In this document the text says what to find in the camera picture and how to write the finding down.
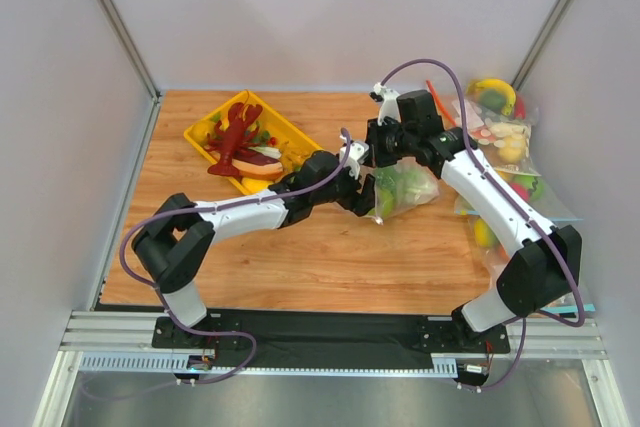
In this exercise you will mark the fake cherry tomatoes sprig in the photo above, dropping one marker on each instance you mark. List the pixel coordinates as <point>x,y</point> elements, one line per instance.
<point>264,138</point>

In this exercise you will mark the green fake apple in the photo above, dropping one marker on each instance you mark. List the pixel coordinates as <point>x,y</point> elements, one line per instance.
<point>388,197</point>

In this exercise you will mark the bag with yellow-green fruit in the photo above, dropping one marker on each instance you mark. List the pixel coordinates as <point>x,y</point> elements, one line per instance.
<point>489,247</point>

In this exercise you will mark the blue-zip clear bag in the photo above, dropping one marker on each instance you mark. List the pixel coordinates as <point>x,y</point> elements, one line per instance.
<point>567,304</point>

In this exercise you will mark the bag with mixed food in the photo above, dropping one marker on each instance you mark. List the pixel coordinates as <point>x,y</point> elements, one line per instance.
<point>504,142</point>

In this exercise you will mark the aluminium frame rail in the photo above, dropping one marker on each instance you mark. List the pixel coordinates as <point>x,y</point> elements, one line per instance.
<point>110,340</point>

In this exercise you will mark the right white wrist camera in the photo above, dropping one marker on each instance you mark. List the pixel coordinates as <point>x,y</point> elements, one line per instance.
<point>386,98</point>

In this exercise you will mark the yellow plastic tray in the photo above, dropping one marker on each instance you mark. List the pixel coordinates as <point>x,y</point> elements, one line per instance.
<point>270,120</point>

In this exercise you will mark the fake ginger root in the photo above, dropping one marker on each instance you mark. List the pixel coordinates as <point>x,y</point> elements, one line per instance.
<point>292,157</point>

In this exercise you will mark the fake green cabbage leaf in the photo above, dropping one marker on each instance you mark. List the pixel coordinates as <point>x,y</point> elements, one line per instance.
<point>417,186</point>

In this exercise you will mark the clear zip top bag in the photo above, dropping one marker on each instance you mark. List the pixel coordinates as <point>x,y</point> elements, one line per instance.
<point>377,215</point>

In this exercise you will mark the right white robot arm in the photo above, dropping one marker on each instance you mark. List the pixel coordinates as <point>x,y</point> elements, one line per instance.
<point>544,259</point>

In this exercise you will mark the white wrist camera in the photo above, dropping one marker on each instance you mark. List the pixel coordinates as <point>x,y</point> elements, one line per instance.
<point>353,156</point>
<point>386,98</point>

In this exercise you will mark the fake yellow banana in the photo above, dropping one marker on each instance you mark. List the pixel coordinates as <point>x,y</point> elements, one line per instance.
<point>493,94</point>

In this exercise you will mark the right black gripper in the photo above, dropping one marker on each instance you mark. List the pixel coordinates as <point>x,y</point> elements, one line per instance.
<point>377,145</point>

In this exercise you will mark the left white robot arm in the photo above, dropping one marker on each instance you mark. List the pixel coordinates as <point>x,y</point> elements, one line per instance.
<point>172,244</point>

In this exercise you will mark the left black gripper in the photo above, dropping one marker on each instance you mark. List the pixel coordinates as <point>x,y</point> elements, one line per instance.
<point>351,189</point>

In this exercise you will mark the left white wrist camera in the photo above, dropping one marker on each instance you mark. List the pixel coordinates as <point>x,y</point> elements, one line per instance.
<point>353,156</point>

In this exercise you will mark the red fake lobster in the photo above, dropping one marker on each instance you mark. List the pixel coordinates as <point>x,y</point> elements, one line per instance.
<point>235,138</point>

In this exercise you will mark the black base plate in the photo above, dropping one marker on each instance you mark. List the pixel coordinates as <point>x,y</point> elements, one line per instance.
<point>320,340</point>

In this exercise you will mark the yellow fake mango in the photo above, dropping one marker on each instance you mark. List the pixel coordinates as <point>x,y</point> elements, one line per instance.
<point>253,186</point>

